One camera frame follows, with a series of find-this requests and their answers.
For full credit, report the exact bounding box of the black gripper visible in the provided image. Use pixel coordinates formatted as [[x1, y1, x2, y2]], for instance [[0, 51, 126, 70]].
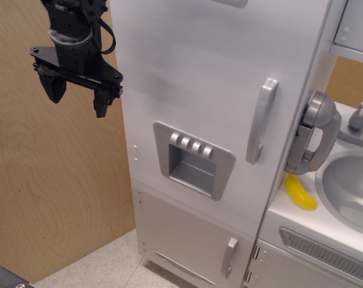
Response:
[[29, 37, 123, 118]]

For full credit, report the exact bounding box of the white fridge door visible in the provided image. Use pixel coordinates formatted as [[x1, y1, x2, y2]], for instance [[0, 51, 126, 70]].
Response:
[[110, 1, 330, 237], [131, 180, 253, 287]]

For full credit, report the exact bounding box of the silver door handle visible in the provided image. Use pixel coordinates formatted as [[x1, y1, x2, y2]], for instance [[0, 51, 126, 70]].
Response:
[[221, 238, 238, 279], [246, 78, 278, 164]]

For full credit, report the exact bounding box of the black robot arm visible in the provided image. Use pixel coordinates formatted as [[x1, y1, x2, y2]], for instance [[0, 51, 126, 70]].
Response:
[[29, 1, 123, 118]]

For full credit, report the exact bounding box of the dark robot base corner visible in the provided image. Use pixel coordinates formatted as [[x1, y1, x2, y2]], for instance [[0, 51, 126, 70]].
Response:
[[0, 266, 35, 288]]

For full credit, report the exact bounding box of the white toy fridge cabinet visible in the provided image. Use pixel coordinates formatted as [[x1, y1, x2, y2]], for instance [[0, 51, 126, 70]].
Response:
[[110, 1, 332, 287]]

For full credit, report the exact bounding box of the silver ice dispenser panel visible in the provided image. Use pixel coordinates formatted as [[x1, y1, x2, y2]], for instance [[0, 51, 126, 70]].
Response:
[[153, 121, 236, 201]]

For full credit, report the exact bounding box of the upper brass door hinge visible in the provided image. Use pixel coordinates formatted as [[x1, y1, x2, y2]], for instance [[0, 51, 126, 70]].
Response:
[[252, 245, 260, 260]]

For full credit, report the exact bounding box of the brass door hinge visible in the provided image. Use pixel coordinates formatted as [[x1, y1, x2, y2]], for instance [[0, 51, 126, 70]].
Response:
[[252, 245, 260, 260], [244, 271, 252, 284]]

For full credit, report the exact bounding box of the yellow toy banana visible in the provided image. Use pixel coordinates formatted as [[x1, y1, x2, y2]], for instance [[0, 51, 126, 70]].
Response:
[[286, 174, 317, 211]]

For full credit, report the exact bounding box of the lower brass door hinge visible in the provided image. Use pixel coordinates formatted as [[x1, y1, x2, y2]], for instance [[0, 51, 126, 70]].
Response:
[[244, 271, 252, 284]]

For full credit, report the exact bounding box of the white toy oven door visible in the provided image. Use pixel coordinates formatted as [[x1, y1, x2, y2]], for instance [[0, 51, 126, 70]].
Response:
[[244, 239, 363, 287]]

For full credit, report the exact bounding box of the white upper kitchen cabinet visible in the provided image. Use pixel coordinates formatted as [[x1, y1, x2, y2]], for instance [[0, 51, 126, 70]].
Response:
[[330, 0, 363, 63]]

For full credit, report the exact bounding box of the grey toy faucet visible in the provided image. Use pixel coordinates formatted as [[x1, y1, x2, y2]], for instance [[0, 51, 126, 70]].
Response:
[[349, 102, 363, 130]]

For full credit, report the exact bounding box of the silver toy sink bowl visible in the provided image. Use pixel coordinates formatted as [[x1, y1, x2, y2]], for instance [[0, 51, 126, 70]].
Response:
[[315, 151, 363, 233]]

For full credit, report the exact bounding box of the grey toy wall phone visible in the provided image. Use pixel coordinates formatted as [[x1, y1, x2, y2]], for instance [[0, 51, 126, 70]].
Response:
[[285, 91, 341, 175]]

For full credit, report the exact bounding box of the grey oven vent handle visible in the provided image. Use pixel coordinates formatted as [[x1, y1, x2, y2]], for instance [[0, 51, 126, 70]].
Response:
[[279, 227, 363, 282]]

